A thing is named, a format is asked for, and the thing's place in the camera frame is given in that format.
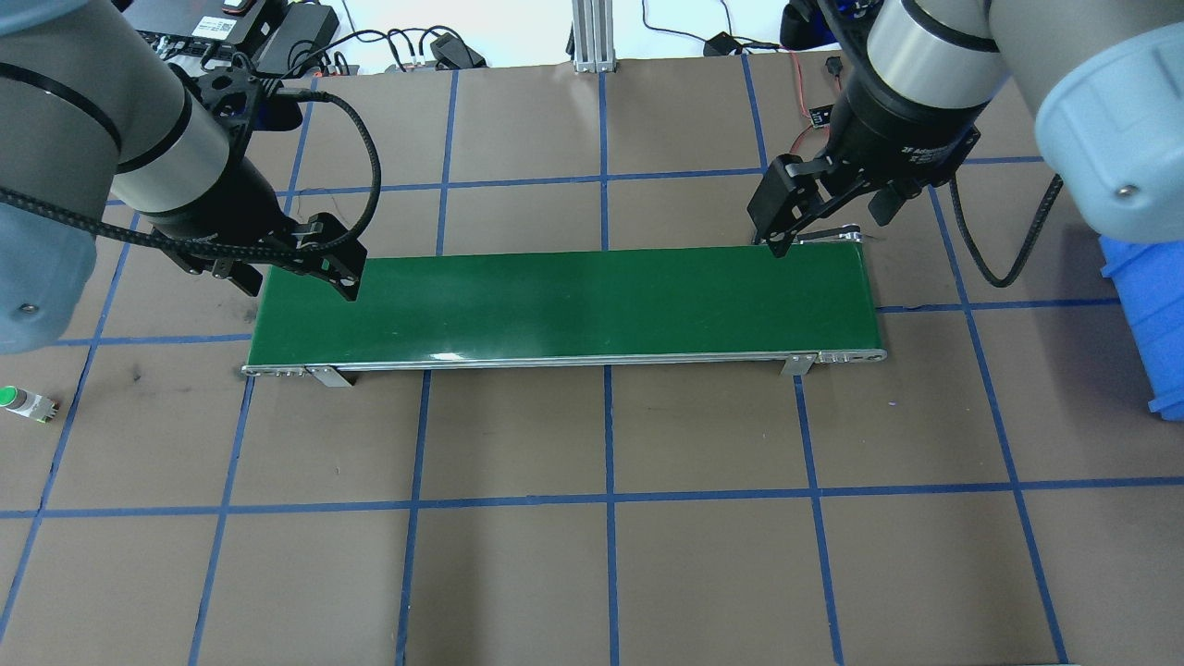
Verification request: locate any green conveyor belt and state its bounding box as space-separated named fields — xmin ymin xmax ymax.
xmin=240 ymin=227 xmax=889 ymax=389

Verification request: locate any black electronics box with label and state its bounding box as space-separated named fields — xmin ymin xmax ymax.
xmin=125 ymin=0 xmax=278 ymax=56

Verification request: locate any green push button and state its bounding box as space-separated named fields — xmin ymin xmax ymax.
xmin=0 ymin=384 xmax=61 ymax=425

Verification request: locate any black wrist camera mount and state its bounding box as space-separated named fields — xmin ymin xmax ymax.
xmin=780 ymin=0 xmax=889 ymax=52
xmin=190 ymin=60 xmax=304 ymax=130

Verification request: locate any blue plastic bin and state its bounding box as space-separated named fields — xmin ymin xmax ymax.
xmin=1099 ymin=236 xmax=1184 ymax=417

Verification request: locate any aluminium frame post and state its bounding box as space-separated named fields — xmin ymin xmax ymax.
xmin=571 ymin=0 xmax=618 ymax=73

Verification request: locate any thin red wire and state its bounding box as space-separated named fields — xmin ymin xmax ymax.
xmin=786 ymin=46 xmax=833 ymax=172

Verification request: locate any thin black cable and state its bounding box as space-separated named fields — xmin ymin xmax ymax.
xmin=642 ymin=0 xmax=734 ymax=44

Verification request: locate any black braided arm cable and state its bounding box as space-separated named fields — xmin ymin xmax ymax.
xmin=943 ymin=174 xmax=1065 ymax=288
xmin=0 ymin=88 xmax=383 ymax=265

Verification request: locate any large black power adapter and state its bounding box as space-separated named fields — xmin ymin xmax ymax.
xmin=254 ymin=5 xmax=340 ymax=77

